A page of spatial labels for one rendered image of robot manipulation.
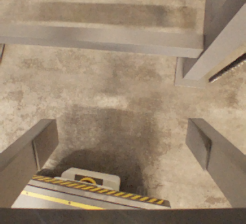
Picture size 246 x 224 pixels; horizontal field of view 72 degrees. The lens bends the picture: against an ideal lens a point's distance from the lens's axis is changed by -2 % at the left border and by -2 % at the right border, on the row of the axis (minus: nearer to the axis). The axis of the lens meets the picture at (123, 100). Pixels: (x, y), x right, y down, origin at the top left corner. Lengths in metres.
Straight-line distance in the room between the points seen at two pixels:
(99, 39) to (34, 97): 0.60
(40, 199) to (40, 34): 0.59
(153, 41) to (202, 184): 0.70
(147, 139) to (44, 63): 0.73
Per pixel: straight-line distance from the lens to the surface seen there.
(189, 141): 0.17
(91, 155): 0.96
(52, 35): 0.73
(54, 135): 0.17
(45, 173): 0.94
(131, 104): 0.90
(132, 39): 0.63
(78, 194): 0.66
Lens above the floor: 0.89
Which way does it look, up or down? 79 degrees down
